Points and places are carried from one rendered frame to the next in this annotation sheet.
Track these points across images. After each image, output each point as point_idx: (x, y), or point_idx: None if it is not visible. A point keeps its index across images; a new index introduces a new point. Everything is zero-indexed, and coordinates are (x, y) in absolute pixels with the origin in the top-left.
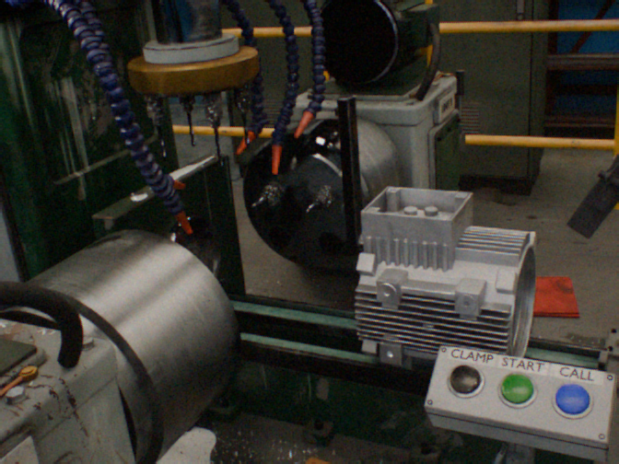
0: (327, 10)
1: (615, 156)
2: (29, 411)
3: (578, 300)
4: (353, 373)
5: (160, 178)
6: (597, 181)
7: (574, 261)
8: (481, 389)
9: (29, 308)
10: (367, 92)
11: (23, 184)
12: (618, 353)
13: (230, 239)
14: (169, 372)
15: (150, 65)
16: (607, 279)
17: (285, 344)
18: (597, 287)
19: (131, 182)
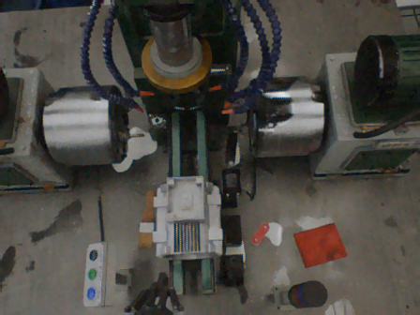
0: (369, 42)
1: (171, 288)
2: None
3: (324, 264)
4: None
5: (112, 102)
6: (157, 283)
7: (373, 253)
8: (92, 262)
9: (46, 110)
10: (352, 98)
11: (122, 34)
12: (275, 292)
13: (222, 98)
14: (69, 158)
15: (148, 52)
16: (357, 276)
17: (176, 159)
18: (344, 272)
19: None
